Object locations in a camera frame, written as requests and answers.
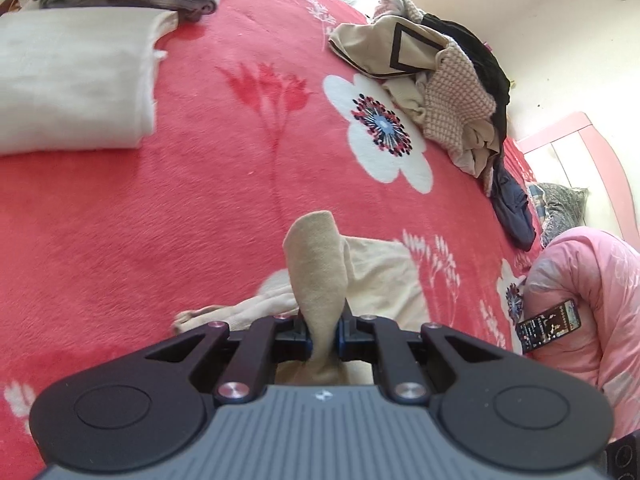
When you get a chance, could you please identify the dark navy garment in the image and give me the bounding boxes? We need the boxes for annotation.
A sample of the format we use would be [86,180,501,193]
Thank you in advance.
[482,157,537,251]

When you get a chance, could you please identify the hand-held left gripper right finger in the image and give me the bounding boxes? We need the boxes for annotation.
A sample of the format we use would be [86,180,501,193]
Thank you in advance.
[336,314,503,405]

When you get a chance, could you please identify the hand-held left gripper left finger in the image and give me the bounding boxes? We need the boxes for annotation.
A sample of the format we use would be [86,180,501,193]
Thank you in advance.
[145,314,314,405]

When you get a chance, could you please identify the folded white cloth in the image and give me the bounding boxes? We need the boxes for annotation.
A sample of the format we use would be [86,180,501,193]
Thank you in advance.
[0,7,180,156]

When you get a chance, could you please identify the person's right forearm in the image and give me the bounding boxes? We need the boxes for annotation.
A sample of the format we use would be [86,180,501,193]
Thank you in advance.
[520,227,640,441]

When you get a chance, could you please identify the cream garment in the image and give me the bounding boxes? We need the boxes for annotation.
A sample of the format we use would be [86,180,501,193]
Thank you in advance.
[382,72,501,176]

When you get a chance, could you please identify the red floral blanket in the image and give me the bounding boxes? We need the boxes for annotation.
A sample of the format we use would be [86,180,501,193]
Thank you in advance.
[0,0,551,480]

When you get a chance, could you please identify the pink headboard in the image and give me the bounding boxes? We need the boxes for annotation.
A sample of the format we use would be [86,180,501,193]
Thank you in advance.
[515,112,633,261]

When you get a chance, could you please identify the grey patterned pillow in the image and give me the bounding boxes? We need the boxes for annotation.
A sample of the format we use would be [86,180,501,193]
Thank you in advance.
[525,180,591,248]

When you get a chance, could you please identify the beige garment with black diamond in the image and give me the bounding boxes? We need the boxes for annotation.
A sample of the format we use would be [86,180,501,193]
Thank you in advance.
[327,12,451,78]

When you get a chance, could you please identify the smartphone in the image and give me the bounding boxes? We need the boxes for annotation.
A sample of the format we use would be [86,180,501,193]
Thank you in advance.
[515,297,583,353]

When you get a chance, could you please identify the beige pants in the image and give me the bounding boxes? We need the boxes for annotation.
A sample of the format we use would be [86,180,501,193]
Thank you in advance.
[172,210,431,386]

